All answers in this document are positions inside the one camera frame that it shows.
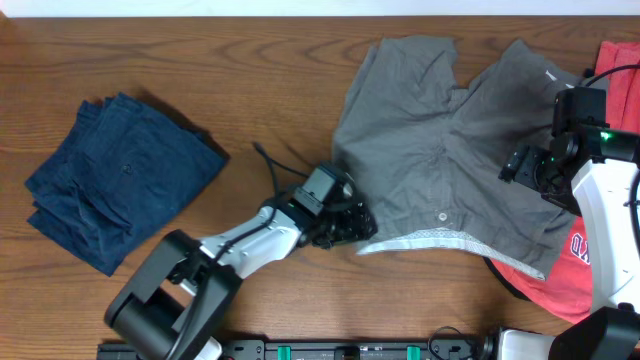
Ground grey shorts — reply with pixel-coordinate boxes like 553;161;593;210
332;36;581;280

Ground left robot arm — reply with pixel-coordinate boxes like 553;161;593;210
104;196;378;359

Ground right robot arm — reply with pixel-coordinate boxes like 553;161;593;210
494;125;639;360

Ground black garment under t-shirt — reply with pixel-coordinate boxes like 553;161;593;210
483;257;530;302

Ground red printed t-shirt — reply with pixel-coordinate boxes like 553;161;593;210
491;41;639;323

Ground folded navy blue garment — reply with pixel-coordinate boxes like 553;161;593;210
25;93;229;276

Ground left camera black cable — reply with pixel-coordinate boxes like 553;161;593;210
252;142;311;201

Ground camera black cable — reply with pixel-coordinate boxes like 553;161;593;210
583;63;640;89
252;142;311;201

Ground right camera black cable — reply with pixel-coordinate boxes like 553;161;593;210
583;63;640;89

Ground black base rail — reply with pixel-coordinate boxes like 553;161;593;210
97;338;501;360

